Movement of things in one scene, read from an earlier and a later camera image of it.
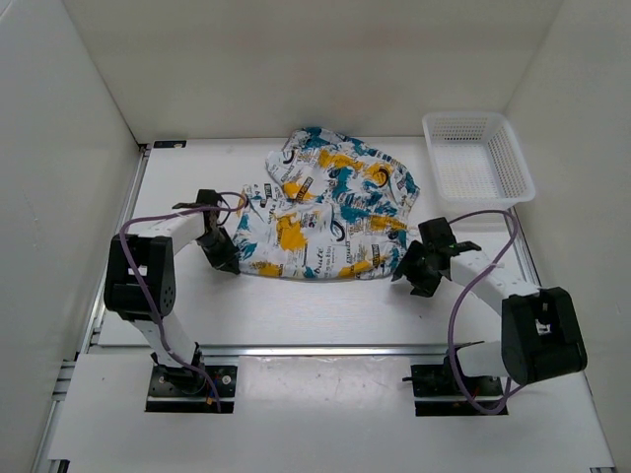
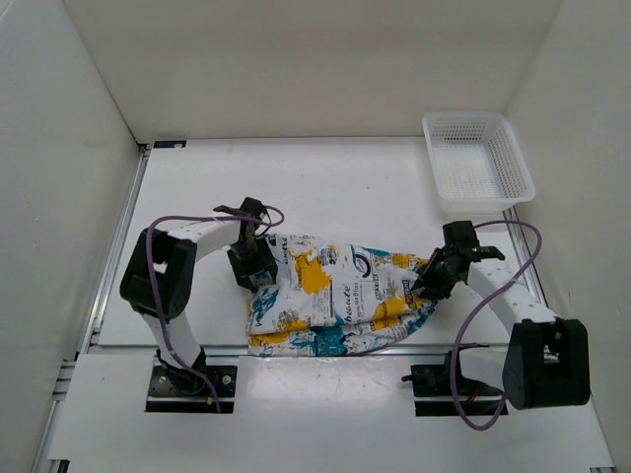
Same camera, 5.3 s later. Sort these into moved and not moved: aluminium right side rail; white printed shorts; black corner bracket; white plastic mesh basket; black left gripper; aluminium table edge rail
Moved: black left gripper; white printed shorts
Not moved: white plastic mesh basket; aluminium table edge rail; aluminium right side rail; black corner bracket
